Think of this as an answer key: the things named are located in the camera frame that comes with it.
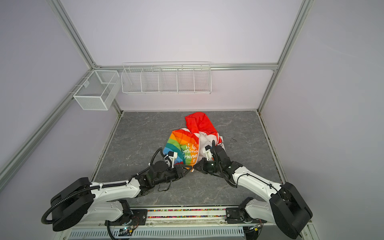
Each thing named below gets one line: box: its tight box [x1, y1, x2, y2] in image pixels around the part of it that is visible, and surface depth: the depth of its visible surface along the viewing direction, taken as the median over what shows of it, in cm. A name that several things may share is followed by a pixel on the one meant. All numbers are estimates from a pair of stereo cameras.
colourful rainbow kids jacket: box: [162, 112, 225, 170], surface depth 101 cm
